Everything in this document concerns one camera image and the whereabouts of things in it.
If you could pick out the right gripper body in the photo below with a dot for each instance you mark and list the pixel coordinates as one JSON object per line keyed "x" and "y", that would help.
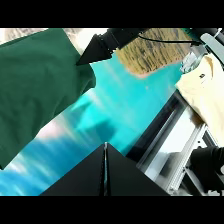
{"x": 125, "y": 36}

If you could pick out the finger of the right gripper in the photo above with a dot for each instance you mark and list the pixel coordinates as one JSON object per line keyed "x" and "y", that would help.
{"x": 98, "y": 50}

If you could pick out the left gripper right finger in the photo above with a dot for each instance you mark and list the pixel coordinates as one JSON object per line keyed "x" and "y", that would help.
{"x": 130, "y": 180}

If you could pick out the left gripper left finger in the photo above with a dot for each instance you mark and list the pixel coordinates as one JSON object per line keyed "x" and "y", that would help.
{"x": 83, "y": 178}

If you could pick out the dark green T-shirt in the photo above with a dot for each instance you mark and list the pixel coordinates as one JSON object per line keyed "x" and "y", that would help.
{"x": 36, "y": 90}

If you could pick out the pale yellow garment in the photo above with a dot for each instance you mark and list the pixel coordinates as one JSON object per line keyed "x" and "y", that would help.
{"x": 208, "y": 93}

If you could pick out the silver frame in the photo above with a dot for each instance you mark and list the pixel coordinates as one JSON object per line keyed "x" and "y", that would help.
{"x": 185, "y": 158}

